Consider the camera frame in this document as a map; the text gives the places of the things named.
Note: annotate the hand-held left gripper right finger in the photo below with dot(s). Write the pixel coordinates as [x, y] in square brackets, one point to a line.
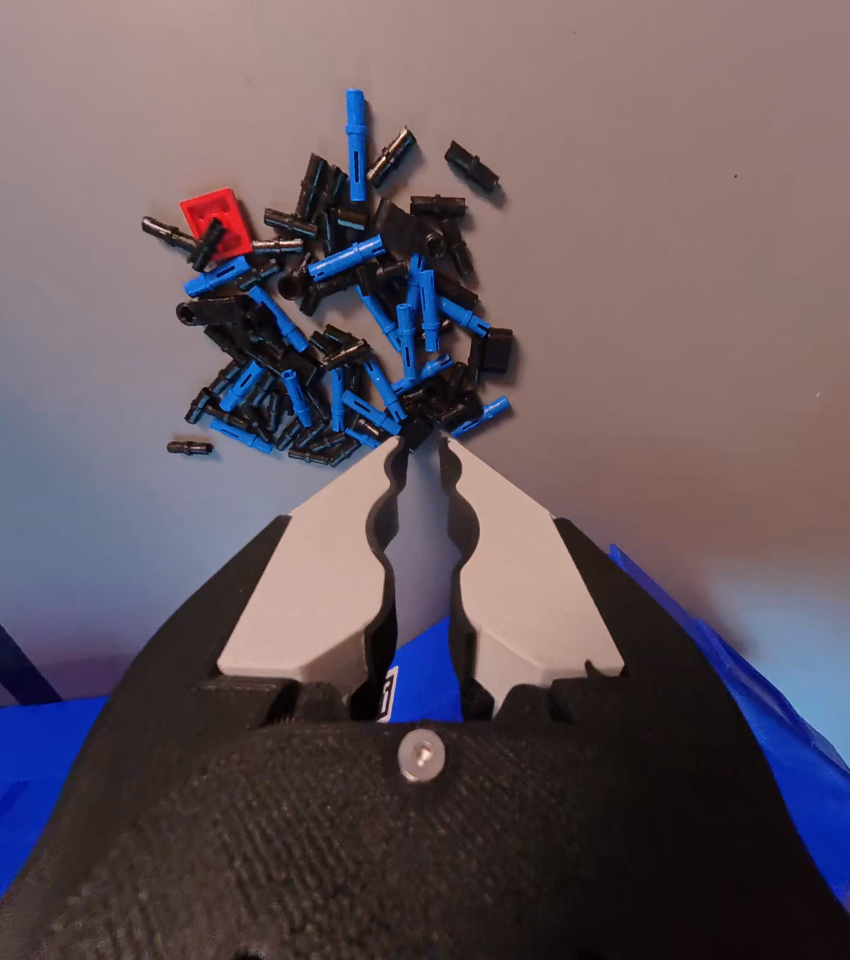
[530, 592]

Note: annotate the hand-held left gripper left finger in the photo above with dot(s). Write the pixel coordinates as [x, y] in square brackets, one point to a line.
[312, 592]

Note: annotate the labelled blue storage bin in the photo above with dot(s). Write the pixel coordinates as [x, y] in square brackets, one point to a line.
[770, 712]

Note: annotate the pile of blue black pins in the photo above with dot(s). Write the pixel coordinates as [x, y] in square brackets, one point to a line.
[335, 262]

